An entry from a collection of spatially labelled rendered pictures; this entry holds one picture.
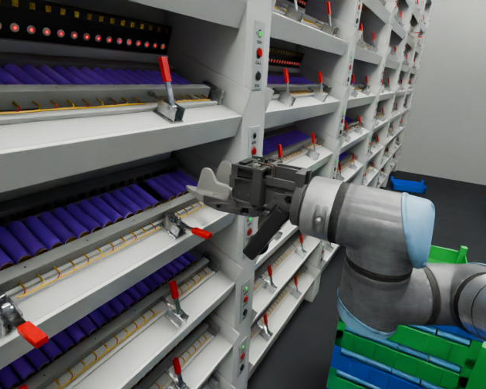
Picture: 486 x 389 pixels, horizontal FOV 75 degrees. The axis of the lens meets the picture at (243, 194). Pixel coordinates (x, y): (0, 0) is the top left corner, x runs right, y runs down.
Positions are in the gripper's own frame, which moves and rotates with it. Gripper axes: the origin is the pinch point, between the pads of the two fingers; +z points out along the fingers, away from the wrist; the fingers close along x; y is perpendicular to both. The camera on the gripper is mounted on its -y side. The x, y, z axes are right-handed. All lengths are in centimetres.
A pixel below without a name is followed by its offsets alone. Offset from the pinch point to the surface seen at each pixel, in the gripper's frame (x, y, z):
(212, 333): -10.5, -44.2, 3.4
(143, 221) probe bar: 10.2, -3.4, 3.9
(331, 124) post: -83, 3, -2
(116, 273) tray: 18.9, -7.2, 0.5
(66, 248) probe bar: 22.6, -2.9, 5.1
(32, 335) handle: 32.6, -4.5, -4.1
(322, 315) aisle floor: -76, -81, -12
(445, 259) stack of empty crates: -79, -39, -50
